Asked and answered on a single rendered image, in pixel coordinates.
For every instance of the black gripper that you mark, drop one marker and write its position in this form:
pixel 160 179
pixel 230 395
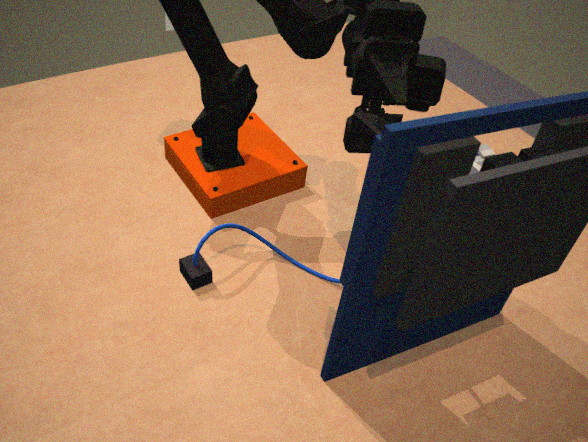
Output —
pixel 378 62

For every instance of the blue network cable with plug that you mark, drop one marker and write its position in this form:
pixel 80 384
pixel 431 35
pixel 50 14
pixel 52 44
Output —
pixel 483 151

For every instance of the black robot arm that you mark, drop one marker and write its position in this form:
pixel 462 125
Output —
pixel 309 27

